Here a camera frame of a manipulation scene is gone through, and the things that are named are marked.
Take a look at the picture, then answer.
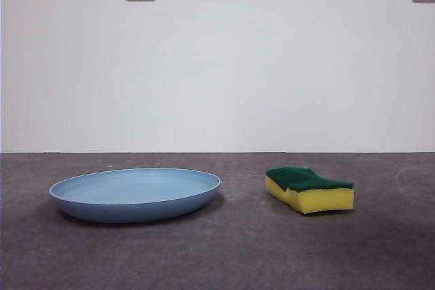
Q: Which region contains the yellow sponge with green scourer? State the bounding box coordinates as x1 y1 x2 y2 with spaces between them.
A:
265 166 355 216

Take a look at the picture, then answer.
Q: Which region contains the light blue round plate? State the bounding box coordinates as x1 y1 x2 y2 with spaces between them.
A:
49 167 222 224

